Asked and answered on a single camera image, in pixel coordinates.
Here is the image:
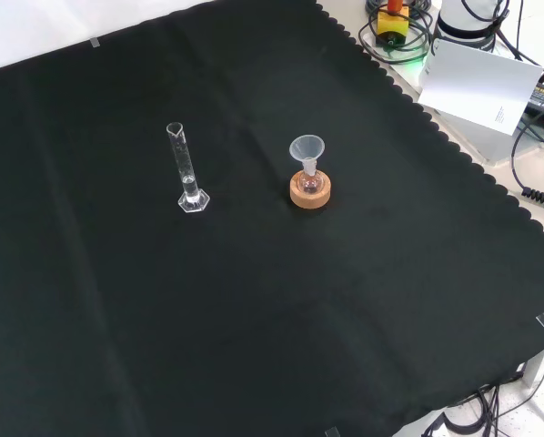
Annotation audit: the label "clear glass graduated cylinder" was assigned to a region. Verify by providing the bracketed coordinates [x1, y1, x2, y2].
[166, 121, 211, 214]

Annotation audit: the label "round-bottom glass flask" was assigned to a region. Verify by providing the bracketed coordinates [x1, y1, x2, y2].
[298, 158, 323, 195]

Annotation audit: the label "black bench cloth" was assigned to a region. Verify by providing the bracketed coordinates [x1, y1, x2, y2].
[0, 0, 544, 437]

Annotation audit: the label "clear plastic funnel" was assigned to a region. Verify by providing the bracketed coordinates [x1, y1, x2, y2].
[288, 134, 326, 168]

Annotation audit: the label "yellow stop button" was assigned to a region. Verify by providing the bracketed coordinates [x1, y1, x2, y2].
[375, 0, 410, 47]

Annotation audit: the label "grey metal bench leg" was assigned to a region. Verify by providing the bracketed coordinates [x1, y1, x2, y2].
[521, 339, 544, 388]

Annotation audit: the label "cork ring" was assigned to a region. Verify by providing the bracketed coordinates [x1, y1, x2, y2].
[289, 171, 334, 210]

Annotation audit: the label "black looped cable bundle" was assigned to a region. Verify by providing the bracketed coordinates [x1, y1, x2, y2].
[357, 0, 435, 65]

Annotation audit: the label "black coiled cable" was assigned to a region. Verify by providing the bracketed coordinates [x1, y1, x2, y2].
[510, 131, 544, 208]

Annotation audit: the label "black floor cables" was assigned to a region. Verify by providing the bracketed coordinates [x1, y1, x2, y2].
[421, 381, 544, 437]

